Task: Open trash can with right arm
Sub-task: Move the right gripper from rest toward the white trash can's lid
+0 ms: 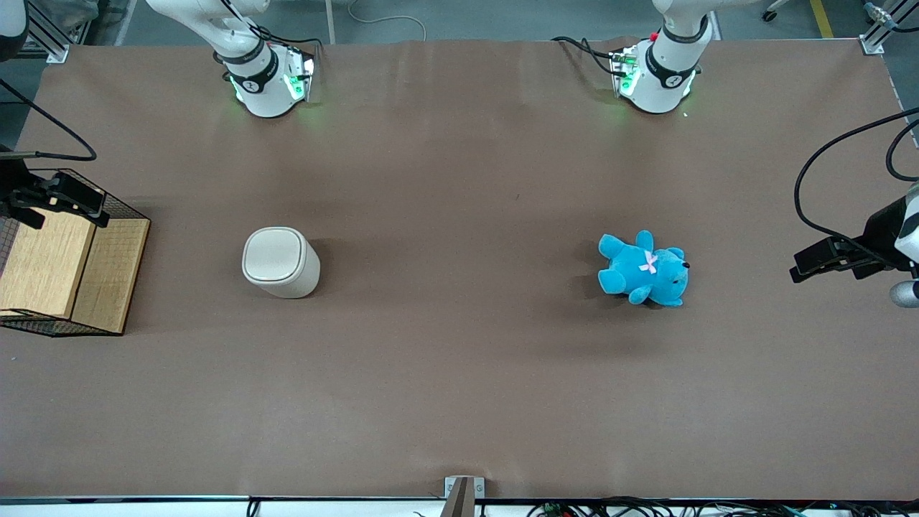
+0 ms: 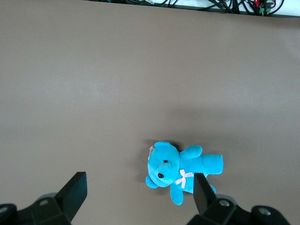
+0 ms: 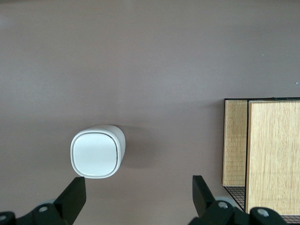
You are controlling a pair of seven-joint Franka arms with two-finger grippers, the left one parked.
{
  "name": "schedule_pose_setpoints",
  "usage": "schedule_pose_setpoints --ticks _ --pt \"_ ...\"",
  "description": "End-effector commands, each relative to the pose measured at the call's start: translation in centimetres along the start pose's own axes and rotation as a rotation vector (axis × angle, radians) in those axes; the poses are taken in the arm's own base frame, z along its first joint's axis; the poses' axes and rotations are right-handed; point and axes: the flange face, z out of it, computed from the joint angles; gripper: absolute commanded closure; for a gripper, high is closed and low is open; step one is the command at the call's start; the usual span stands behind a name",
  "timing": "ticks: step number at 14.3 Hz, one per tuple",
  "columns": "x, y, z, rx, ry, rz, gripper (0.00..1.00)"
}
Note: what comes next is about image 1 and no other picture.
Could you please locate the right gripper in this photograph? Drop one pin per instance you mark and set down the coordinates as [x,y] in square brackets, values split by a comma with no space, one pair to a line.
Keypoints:
[14,188]

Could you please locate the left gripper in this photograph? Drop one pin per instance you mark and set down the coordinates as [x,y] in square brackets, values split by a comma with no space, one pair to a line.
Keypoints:
[880,231]

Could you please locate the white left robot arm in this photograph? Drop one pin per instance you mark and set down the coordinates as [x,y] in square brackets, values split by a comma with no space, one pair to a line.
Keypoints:
[657,86]

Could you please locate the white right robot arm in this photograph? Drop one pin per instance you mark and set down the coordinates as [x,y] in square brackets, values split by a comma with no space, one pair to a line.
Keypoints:
[262,90]

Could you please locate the white lidded trash can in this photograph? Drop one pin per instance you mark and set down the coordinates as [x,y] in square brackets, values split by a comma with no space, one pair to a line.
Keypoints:
[280,264]

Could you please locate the light wooden box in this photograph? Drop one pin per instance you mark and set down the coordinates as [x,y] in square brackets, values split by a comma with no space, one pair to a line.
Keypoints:
[50,266]

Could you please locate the blue teddy bear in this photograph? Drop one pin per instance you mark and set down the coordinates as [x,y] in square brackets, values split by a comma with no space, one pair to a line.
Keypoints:
[642,271]

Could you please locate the brown paper table cover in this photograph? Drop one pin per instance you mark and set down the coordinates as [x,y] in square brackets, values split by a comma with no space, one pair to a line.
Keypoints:
[459,373]

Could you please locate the aluminium frame profile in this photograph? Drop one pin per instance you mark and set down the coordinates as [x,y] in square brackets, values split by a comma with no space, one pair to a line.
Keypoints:
[54,39]
[882,29]

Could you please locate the grey metal mount bracket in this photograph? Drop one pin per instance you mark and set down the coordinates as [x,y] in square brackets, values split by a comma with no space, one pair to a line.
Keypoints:
[463,495]

